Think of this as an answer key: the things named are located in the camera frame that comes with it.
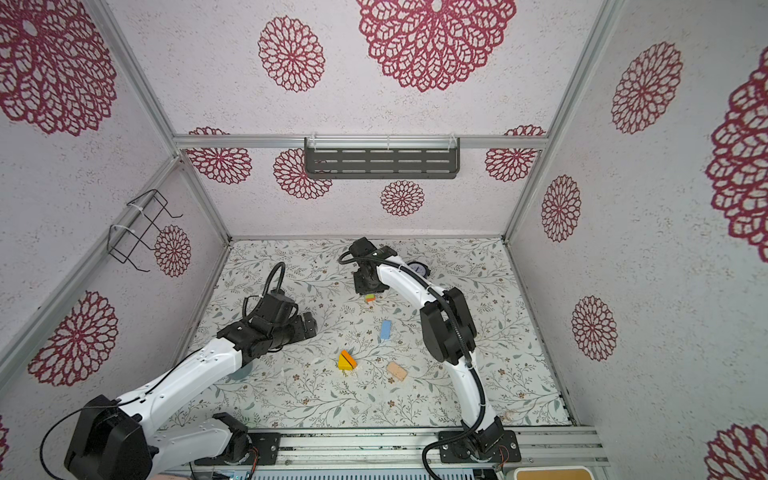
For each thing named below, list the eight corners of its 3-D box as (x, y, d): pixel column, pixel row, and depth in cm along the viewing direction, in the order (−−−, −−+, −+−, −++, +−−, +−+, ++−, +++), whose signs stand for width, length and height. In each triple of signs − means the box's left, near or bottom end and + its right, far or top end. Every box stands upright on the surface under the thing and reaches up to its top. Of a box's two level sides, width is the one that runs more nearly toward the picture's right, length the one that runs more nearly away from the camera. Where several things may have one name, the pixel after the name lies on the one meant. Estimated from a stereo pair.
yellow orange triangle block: (333, 362, 90) (332, 359, 88) (344, 352, 92) (343, 348, 90) (345, 375, 88) (345, 372, 85) (357, 365, 90) (356, 361, 88)
